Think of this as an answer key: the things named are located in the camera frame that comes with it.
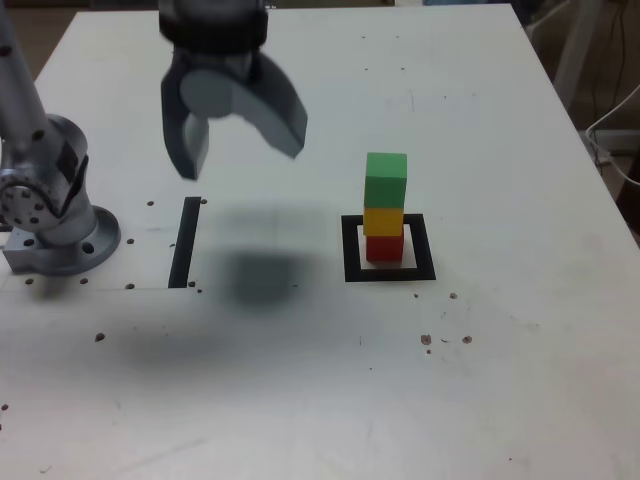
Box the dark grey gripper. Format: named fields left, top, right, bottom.
left=160, top=46, right=310, bottom=181

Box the green cube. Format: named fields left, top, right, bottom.
left=363, top=151, right=409, bottom=211

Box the yellow cube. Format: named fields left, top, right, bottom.
left=362, top=205, right=406, bottom=238

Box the red cube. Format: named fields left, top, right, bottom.
left=365, top=233, right=406, bottom=263

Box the black tape square outline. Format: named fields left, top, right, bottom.
left=340, top=213, right=438, bottom=284

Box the black tape strip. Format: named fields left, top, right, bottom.
left=167, top=196, right=203, bottom=290

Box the white metal stand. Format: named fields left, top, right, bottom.
left=527, top=0, right=601, bottom=109

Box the white background cable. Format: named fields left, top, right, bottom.
left=584, top=82, right=640, bottom=187

